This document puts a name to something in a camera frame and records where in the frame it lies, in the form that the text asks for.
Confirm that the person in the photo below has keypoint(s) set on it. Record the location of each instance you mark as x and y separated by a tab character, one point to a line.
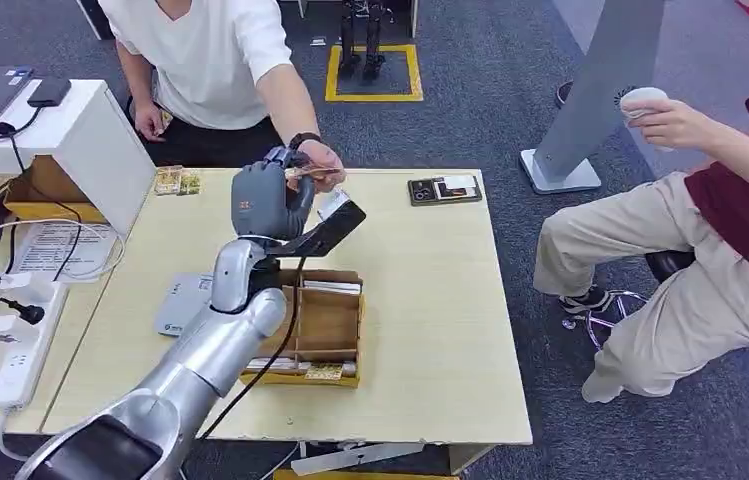
698	291
208	60

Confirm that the white power strip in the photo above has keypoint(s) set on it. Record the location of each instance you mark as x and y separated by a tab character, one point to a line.
24	358

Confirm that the white desk stand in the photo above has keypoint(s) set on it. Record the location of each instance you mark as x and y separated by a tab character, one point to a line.
106	159

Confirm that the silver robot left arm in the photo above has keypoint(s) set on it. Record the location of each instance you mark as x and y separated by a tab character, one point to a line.
215	344

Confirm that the person's right hand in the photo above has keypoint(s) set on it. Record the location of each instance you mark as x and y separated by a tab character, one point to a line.
149	120

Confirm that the white cards in box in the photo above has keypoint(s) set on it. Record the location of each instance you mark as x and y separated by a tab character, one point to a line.
333	287

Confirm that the black stool with chrome base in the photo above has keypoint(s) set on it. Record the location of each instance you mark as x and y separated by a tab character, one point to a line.
667	264

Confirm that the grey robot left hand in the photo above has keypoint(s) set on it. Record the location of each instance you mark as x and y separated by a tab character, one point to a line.
264	202

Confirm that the wooden card box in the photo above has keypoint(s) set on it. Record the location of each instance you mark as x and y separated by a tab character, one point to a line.
331	328

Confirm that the dark card tray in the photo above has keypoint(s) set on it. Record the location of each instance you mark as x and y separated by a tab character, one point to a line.
445	190

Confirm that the black wristwatch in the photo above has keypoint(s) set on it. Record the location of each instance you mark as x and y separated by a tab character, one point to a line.
304	140

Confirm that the silver metal bracket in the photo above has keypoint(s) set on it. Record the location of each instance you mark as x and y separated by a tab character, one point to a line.
354	459

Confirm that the person's left hand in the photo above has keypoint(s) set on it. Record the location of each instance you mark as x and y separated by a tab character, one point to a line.
326	159

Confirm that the grey standing pillar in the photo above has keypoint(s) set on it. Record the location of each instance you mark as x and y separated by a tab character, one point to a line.
602	86

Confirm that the black plug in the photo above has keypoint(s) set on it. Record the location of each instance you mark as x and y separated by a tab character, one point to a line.
31	312

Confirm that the brown cardboard box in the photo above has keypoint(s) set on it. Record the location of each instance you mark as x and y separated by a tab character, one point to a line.
49	189

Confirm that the pale grey flat device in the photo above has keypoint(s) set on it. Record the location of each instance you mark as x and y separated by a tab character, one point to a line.
178	305

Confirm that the cards in box compartment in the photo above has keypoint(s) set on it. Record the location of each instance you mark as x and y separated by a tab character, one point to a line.
324	373

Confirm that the white round object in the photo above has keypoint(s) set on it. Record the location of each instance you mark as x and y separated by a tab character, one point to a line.
642	100

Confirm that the printed paper sheet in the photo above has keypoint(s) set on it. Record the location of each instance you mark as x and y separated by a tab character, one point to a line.
49	248

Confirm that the black flat device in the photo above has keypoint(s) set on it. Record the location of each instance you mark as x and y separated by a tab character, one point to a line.
49	91

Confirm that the black robot legs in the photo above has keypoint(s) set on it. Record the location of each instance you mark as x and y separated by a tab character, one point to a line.
361	40

